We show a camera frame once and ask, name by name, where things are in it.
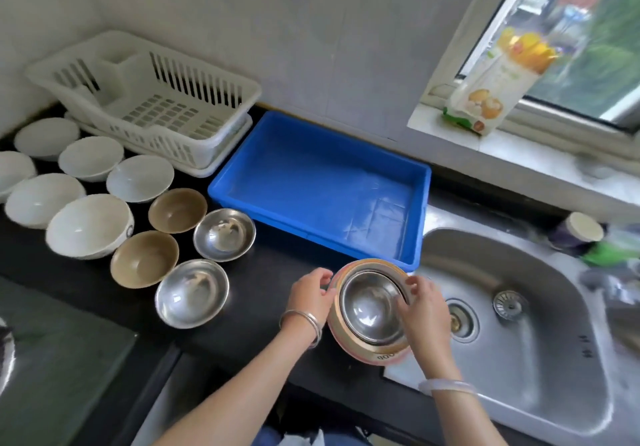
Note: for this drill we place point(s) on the white and yellow food package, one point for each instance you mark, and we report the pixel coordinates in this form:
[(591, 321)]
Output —
[(492, 85)]

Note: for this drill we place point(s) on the brown bowl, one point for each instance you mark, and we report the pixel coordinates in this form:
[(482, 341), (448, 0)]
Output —
[(144, 259), (177, 210)]

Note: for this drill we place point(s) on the person's left forearm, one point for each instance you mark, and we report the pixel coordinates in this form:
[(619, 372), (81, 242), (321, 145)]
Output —
[(250, 390)]

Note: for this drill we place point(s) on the large white bowl dark mark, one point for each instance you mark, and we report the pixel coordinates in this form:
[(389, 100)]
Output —
[(87, 225)]

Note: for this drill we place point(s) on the plain white bowl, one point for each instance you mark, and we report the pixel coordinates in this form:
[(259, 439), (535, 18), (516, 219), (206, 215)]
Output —
[(12, 173), (42, 200), (140, 178), (46, 138), (91, 157)]

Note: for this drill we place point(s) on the person's right thumb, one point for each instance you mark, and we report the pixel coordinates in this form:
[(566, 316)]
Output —
[(403, 313)]

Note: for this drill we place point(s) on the white jade bangle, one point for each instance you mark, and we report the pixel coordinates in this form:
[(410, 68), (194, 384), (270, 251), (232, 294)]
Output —
[(446, 385)]

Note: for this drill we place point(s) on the white drip tray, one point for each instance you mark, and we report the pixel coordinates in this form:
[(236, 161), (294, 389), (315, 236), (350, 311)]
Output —
[(222, 159)]

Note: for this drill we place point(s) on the steel faucet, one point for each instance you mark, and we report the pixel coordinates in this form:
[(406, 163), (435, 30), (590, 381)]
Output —
[(607, 285)]

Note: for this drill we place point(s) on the purple cup with white lid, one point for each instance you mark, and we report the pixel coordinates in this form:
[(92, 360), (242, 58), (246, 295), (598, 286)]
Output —
[(575, 233)]

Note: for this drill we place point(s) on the white plastic dish rack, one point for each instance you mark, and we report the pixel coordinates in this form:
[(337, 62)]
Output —
[(150, 95)]

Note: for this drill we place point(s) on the blue plastic tray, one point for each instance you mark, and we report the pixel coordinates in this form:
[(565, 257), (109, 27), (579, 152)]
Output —
[(320, 185)]

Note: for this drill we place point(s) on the blue trousers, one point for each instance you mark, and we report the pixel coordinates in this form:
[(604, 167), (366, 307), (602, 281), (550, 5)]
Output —
[(270, 438)]

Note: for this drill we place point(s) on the white window sill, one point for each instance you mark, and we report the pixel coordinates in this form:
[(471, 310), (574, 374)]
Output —
[(540, 160)]

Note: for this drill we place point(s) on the person's left thumb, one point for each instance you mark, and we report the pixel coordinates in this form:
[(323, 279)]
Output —
[(330, 296)]

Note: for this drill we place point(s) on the person's right forearm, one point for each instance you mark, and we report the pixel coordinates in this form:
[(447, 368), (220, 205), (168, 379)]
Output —
[(465, 418)]

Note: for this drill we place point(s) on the stainless steel bowl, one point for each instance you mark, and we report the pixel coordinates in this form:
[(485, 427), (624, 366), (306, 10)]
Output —
[(192, 293), (224, 234)]

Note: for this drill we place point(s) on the stainless steel sink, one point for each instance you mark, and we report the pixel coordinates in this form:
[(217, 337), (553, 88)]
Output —
[(550, 360)]

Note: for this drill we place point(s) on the dark glass stove top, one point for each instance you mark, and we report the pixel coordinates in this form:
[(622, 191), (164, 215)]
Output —
[(60, 360)]

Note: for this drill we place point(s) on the window with white frame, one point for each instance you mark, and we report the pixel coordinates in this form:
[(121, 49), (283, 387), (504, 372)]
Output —
[(590, 35)]

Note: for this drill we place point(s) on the grey cabinet front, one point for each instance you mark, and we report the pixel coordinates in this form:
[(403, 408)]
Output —
[(190, 390)]

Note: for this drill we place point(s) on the metal pot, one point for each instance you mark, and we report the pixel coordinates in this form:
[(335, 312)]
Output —
[(5, 355)]

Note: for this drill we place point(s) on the person's right hand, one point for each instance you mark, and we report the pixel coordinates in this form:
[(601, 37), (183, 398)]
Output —
[(427, 325)]

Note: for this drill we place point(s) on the steel sink strainer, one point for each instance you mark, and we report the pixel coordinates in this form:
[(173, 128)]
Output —
[(510, 304)]

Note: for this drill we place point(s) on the person's left hand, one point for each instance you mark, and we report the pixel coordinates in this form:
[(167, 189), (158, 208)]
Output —
[(307, 298)]

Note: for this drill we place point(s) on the pink bowl with steel lining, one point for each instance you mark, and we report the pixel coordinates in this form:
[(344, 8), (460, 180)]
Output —
[(370, 313)]

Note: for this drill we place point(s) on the green bottle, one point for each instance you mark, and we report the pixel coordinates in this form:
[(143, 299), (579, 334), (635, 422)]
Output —
[(612, 254)]

